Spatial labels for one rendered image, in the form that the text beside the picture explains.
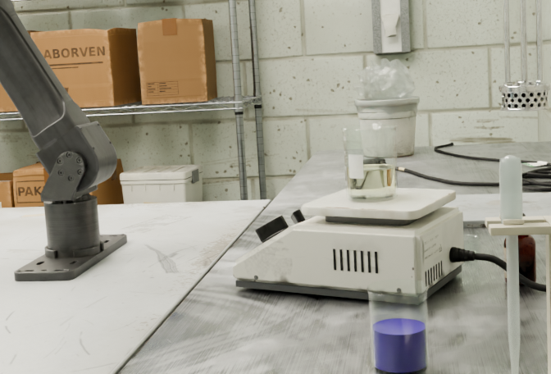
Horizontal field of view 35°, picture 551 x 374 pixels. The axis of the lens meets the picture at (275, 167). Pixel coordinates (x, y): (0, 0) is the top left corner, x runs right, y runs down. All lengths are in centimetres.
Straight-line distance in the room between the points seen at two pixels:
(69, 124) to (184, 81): 196
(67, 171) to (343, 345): 45
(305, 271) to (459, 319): 16
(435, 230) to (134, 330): 29
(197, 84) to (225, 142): 42
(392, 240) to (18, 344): 34
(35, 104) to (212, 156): 232
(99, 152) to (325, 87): 227
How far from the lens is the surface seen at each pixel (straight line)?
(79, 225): 105
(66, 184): 103
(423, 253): 79
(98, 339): 77
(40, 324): 83
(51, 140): 104
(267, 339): 73
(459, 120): 325
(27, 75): 105
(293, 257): 83
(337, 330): 74
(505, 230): 52
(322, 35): 325
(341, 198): 86
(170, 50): 298
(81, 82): 309
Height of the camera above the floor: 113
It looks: 7 degrees down
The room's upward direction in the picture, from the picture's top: 3 degrees counter-clockwise
